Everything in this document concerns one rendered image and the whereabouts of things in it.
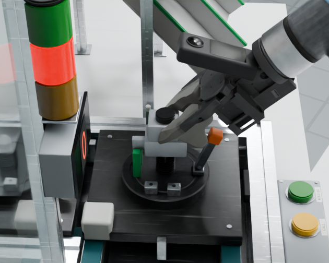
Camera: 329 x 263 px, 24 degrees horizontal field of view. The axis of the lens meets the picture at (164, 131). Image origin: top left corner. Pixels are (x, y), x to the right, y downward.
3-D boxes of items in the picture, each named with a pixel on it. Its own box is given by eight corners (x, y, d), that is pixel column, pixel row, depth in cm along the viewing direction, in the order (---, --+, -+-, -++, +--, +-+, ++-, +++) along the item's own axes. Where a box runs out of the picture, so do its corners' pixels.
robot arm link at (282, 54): (284, 38, 100) (280, 6, 106) (257, 57, 102) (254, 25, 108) (319, 72, 103) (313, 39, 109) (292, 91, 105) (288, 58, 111)
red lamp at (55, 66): (79, 60, 88) (75, 24, 85) (72, 86, 84) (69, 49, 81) (36, 59, 88) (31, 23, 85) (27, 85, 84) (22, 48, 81)
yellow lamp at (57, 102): (82, 95, 91) (79, 61, 88) (76, 121, 87) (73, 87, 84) (40, 94, 91) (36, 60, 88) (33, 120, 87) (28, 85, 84)
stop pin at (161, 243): (166, 254, 116) (166, 236, 113) (166, 260, 115) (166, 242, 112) (157, 253, 116) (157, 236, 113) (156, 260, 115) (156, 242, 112)
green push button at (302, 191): (310, 189, 123) (312, 180, 121) (313, 207, 120) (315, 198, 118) (286, 188, 123) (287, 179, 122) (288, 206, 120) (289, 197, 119)
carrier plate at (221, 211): (237, 141, 132) (238, 132, 131) (242, 246, 114) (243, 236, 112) (100, 137, 133) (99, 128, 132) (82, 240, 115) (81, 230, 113)
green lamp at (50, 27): (75, 23, 85) (72, -16, 81) (69, 48, 81) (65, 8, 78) (31, 22, 85) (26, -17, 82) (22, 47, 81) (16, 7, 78)
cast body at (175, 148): (187, 139, 119) (187, 104, 115) (186, 157, 116) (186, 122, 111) (133, 138, 120) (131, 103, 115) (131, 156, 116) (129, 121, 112)
